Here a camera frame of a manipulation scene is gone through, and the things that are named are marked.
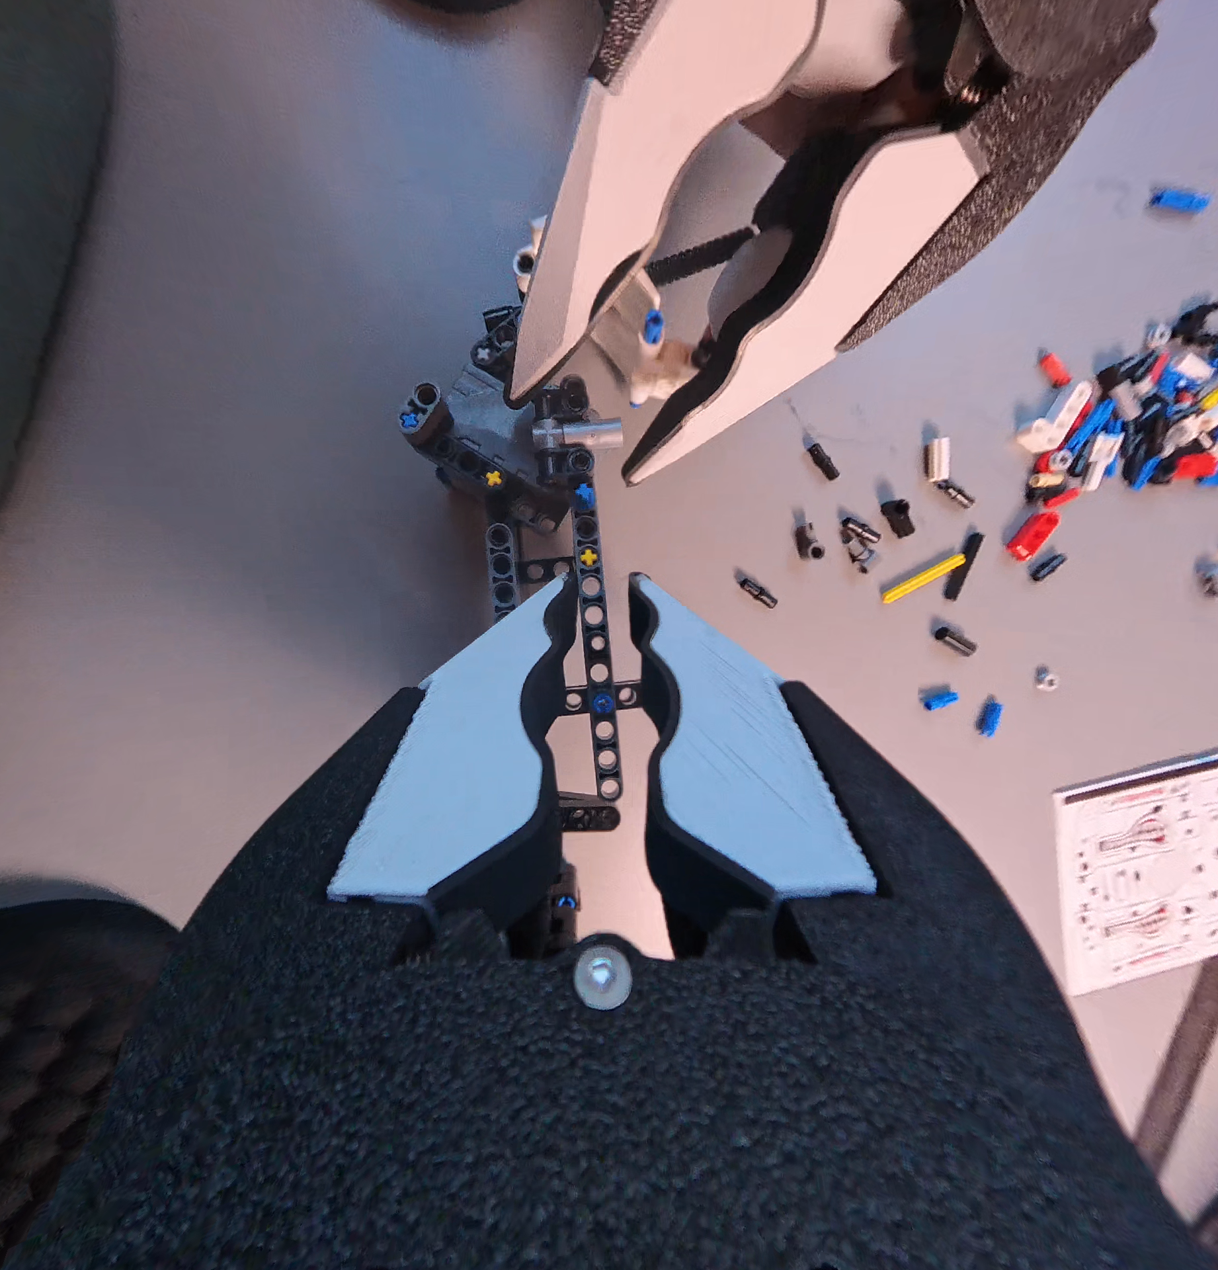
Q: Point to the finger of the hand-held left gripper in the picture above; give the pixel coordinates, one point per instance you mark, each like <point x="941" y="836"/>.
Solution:
<point x="649" y="149"/>
<point x="867" y="249"/>

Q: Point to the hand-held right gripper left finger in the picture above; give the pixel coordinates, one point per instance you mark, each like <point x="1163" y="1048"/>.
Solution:
<point x="451" y="784"/>

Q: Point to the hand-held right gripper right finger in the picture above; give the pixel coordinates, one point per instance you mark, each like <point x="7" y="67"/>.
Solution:
<point x="758" y="784"/>

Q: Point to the toy brick vehicle chassis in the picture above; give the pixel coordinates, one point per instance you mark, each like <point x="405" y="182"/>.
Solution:
<point x="480" y="427"/>

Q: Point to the pile of small toy bricks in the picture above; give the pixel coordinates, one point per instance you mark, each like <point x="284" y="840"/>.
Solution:
<point x="1145" y="427"/>

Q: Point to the grey desk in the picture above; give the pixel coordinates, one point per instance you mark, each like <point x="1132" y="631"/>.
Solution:
<point x="272" y="497"/>

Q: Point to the blue toy brick pin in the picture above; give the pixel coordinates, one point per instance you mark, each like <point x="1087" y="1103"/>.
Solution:
<point x="938" y="699"/>
<point x="1180" y="199"/>
<point x="989" y="716"/>

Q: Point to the black toy brick pin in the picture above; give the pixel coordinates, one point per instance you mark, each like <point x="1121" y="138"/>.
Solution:
<point x="860" y="528"/>
<point x="956" y="494"/>
<point x="758" y="592"/>
<point x="822" y="461"/>
<point x="1047" y="568"/>

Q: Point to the small white toy brick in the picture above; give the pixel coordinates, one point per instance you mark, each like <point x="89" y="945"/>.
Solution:
<point x="938" y="458"/>

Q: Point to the red toy brick pin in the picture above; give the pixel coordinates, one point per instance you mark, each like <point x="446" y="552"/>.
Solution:
<point x="1055" y="368"/>

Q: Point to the black ridged axle connector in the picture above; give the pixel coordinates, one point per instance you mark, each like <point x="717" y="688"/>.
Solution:
<point x="955" y="640"/>

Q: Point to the grey toy brick connector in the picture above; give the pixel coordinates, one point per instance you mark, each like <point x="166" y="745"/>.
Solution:
<point x="809" y="541"/>
<point x="860" y="553"/>

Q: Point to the yellow toy brick axle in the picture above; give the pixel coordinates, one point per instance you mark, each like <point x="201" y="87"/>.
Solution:
<point x="924" y="579"/>

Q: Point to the black angled toy brick connector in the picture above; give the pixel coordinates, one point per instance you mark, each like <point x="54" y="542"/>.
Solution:
<point x="897" y="518"/>

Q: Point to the black toy brick axle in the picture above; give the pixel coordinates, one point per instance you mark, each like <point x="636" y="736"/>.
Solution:
<point x="965" y="566"/>

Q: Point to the red short toy brick beam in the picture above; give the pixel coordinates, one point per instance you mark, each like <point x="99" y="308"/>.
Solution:
<point x="1033" y="534"/>

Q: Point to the white printed sticker sheet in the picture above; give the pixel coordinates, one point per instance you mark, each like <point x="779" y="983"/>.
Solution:
<point x="1155" y="874"/>

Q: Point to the person's green sweater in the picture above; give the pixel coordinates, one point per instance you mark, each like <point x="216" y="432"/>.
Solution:
<point x="24" y="249"/>

